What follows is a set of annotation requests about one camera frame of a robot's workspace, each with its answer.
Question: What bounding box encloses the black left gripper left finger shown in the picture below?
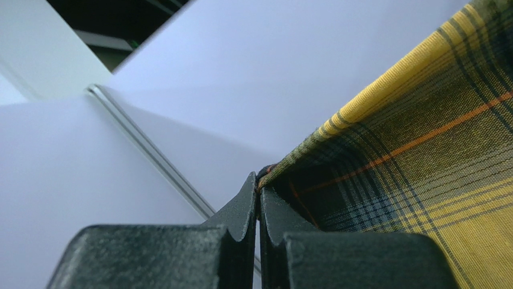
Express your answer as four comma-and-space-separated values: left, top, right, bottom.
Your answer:
48, 173, 257, 288

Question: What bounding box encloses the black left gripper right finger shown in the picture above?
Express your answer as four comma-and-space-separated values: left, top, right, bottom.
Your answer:
260, 188, 458, 288

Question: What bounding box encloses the yellow black plaid shirt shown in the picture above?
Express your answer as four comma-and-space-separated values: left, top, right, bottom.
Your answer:
259, 1, 512, 288

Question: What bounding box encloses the left aluminium corner post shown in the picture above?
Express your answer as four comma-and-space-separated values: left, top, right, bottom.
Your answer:
87, 85, 261, 276

